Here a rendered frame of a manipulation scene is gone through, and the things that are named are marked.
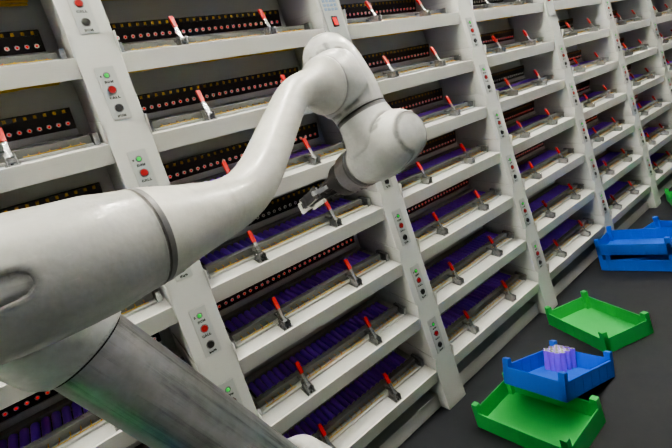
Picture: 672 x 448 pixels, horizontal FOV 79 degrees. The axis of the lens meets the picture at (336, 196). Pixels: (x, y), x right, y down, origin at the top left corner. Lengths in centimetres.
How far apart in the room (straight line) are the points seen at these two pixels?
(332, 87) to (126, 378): 51
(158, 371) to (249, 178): 26
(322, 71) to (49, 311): 52
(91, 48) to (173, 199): 75
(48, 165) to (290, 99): 60
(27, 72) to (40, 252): 77
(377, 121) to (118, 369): 51
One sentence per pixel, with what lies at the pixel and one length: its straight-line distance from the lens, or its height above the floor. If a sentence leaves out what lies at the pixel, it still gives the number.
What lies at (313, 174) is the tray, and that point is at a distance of 122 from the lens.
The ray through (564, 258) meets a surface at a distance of 224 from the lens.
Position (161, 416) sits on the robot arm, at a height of 74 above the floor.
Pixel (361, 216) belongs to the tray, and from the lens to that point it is 131.
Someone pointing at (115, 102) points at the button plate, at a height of 124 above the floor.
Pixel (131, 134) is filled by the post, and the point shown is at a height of 116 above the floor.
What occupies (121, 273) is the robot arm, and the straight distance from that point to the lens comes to 38.
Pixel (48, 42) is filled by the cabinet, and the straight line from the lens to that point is 134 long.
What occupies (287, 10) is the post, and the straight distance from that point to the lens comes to 156.
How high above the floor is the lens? 97
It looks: 6 degrees down
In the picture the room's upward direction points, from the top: 19 degrees counter-clockwise
